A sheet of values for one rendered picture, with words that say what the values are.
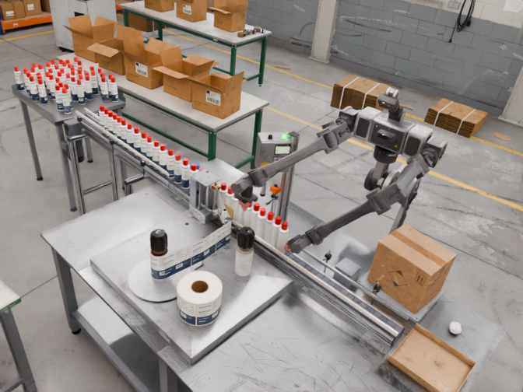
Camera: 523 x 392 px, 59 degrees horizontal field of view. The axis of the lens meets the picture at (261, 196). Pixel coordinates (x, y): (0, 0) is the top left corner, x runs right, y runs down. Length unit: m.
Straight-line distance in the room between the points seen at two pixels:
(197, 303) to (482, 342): 1.36
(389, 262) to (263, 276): 0.63
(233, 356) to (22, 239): 2.46
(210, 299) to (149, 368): 0.89
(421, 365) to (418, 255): 0.50
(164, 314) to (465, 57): 6.17
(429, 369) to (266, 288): 0.82
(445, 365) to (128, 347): 1.73
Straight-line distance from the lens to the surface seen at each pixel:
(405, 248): 2.38
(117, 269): 2.43
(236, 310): 2.22
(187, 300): 2.06
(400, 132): 2.56
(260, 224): 2.50
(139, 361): 2.87
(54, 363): 3.24
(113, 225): 2.78
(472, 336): 2.53
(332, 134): 2.17
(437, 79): 7.67
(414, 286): 2.37
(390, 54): 7.84
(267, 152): 2.32
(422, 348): 2.36
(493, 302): 4.09
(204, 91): 4.08
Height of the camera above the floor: 2.56
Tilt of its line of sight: 35 degrees down
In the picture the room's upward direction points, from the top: 7 degrees clockwise
